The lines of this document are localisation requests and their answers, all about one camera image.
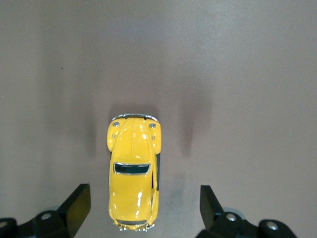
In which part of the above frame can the yellow beetle toy car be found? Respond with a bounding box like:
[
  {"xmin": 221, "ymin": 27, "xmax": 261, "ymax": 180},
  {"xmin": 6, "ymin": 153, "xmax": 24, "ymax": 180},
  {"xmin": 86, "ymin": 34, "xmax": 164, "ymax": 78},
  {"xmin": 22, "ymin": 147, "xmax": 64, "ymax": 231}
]
[{"xmin": 106, "ymin": 113, "xmax": 163, "ymax": 232}]

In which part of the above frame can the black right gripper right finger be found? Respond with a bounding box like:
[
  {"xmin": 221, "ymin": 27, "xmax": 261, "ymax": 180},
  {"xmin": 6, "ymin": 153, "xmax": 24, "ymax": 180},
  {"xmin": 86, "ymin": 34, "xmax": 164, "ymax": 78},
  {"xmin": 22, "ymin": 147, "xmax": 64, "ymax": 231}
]
[{"xmin": 198, "ymin": 184, "xmax": 298, "ymax": 238}]

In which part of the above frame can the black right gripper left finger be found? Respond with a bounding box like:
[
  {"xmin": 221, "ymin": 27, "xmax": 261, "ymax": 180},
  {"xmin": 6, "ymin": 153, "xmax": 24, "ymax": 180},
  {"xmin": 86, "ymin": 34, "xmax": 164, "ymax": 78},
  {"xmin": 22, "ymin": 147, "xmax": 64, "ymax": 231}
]
[{"xmin": 0, "ymin": 183, "xmax": 92, "ymax": 238}]

